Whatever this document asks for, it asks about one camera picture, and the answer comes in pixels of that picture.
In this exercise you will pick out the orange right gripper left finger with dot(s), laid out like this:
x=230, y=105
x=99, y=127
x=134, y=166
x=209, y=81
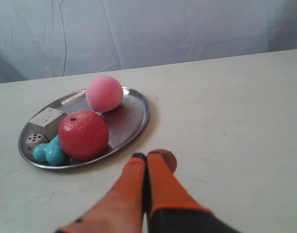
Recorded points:
x=121, y=208

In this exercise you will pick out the large wooden cube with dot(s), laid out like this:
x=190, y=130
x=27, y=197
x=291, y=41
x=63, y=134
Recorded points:
x=47, y=122

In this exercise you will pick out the pink ball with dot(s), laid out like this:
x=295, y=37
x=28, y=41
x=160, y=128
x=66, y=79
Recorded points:
x=104, y=93

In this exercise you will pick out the red ball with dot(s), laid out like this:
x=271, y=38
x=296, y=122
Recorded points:
x=83, y=135

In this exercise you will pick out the blue-grey backdrop cloth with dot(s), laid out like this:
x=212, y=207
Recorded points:
x=52, y=38

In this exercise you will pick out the small wooden die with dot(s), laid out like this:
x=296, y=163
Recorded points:
x=32, y=141

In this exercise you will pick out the round silver metal plate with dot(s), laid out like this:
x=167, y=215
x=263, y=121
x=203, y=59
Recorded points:
x=125, y=123

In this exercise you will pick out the turquoise rubber bone toy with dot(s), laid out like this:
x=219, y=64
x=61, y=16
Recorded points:
x=50, y=153

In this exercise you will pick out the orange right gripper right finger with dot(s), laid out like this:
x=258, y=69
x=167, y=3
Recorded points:
x=173, y=210

